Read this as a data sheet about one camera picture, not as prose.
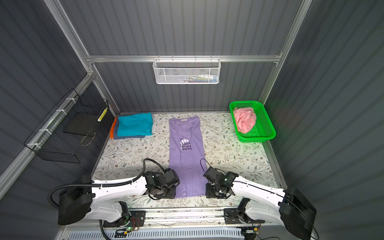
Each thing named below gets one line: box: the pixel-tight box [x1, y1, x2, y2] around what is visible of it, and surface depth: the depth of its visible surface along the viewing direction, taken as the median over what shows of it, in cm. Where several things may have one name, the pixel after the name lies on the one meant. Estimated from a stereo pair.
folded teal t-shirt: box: [117, 112, 153, 137], surface depth 108 cm
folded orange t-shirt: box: [110, 115, 118, 139], surface depth 107 cm
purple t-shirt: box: [168, 115, 207, 199], surface depth 100 cm
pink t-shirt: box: [233, 107, 257, 134], surface depth 111 cm
